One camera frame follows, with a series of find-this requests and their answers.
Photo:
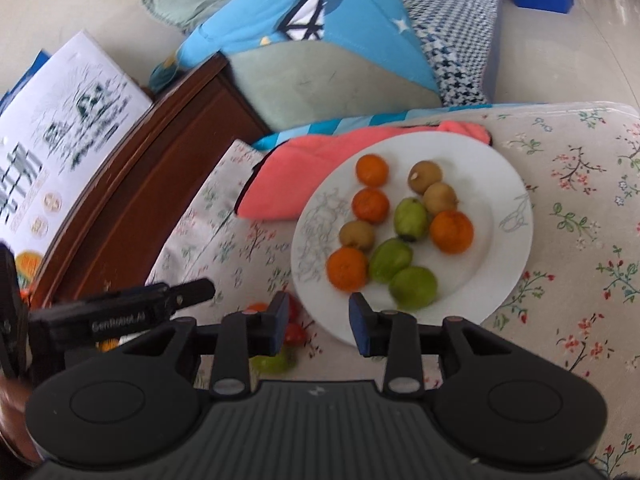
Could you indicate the houndstooth checked blanket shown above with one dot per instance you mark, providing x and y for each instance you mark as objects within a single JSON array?
[{"x": 450, "y": 20}]

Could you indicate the blue striped cloth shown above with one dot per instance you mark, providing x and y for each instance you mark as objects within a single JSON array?
[{"x": 320, "y": 127}]

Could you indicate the floral beige cloth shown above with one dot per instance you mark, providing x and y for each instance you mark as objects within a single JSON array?
[{"x": 575, "y": 260}]

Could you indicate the white printed carton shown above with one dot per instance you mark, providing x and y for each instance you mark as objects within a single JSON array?
[{"x": 65, "y": 150}]

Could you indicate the dark wooden bed frame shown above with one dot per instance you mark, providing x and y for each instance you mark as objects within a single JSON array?
[{"x": 140, "y": 170}]

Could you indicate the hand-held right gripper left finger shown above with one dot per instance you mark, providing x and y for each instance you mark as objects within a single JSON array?
[{"x": 277, "y": 325}]

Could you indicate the pink cloth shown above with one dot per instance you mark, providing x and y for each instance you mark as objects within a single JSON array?
[{"x": 300, "y": 170}]

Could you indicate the orange mandarin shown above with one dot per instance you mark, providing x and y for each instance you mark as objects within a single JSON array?
[
  {"x": 371, "y": 205},
  {"x": 451, "y": 231},
  {"x": 347, "y": 268},
  {"x": 372, "y": 169}
]

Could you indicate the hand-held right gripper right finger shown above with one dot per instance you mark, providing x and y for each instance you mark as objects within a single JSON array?
[{"x": 361, "y": 325}]

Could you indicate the white plate with line print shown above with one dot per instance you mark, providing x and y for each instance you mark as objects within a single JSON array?
[{"x": 475, "y": 280}]

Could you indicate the brown kiwi fruit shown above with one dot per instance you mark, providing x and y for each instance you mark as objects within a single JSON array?
[
  {"x": 357, "y": 234},
  {"x": 441, "y": 197},
  {"x": 425, "y": 176}
]

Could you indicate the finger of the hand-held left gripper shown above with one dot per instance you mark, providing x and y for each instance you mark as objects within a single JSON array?
[{"x": 192, "y": 294}]

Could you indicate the blue and grey-green cushion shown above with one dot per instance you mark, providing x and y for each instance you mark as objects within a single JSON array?
[{"x": 350, "y": 25}]

